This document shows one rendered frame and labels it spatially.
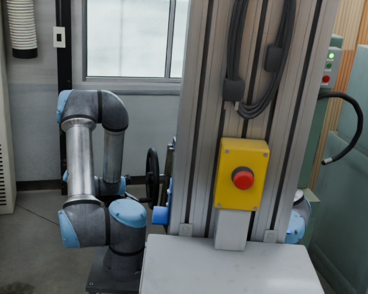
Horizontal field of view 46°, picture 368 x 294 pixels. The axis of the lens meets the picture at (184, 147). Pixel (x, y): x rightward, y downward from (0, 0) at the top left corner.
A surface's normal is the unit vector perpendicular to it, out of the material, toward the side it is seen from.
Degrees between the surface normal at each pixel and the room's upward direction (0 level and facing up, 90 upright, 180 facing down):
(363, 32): 87
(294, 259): 0
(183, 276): 0
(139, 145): 90
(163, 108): 90
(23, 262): 0
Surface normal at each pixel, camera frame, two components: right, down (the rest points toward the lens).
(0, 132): 0.26, 0.42
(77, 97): 0.22, -0.50
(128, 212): 0.22, -0.90
